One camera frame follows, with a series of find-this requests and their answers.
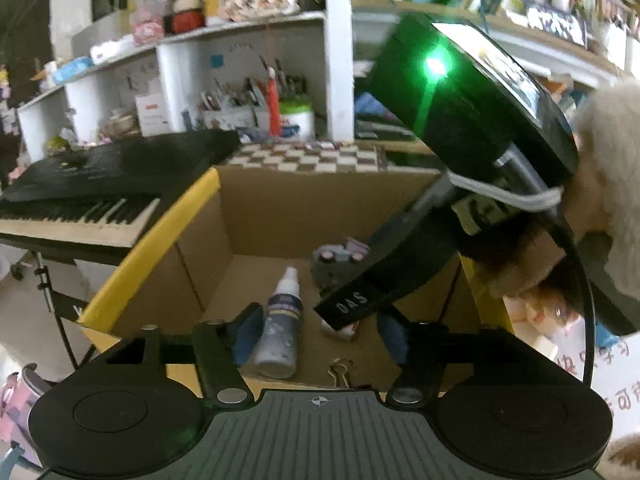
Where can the white tissue pack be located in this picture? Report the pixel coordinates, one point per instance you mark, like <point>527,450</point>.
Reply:
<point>112,51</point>

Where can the small pink box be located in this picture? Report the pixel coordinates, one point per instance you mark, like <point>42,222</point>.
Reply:
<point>147,30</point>

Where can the cluttered pen holder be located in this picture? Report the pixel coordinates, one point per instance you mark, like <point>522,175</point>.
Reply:
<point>230,107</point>

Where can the grey toy truck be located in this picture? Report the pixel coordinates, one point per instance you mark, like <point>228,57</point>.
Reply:
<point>332,265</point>

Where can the blue tissue pack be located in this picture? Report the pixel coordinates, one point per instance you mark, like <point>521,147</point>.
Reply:
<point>72,71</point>

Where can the white spray bottle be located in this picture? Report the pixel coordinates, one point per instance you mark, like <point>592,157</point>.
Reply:
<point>280,330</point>

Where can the person's right hand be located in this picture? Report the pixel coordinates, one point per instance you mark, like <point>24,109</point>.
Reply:
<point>520,260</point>

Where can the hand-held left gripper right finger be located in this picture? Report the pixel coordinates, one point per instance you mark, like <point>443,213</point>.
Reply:
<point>392,337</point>

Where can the white shelf unit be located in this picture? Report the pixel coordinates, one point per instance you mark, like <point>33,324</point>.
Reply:
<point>340,60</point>

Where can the black keyboard stand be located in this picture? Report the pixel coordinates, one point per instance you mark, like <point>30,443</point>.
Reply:
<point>50,290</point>

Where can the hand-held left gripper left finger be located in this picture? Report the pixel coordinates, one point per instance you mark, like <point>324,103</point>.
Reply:
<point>247,340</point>

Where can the black binder clip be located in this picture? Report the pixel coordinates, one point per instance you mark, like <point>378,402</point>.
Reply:
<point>340,372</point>

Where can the green lid tub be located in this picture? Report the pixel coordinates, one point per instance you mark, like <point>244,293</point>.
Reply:
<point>297,122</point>

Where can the red round doll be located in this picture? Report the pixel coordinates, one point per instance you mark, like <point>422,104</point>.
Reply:
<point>185,17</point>

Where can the white red printed box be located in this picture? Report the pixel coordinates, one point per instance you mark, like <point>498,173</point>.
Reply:
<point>152,112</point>

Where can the yellow cardboard box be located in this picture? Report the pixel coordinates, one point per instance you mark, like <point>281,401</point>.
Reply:
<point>250,210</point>

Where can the grey box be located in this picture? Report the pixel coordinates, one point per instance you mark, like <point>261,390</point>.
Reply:
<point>100,35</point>

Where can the person's right forearm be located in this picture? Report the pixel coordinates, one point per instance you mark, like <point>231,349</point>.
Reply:
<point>610,160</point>

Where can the wooden chessboard box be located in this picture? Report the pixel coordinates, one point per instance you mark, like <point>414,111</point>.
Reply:
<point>300,157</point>

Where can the pink patterned cloth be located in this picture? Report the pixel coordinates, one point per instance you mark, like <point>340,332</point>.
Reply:
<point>20,410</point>

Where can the black keyboard piano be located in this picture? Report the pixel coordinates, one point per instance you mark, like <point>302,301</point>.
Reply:
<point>100,170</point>

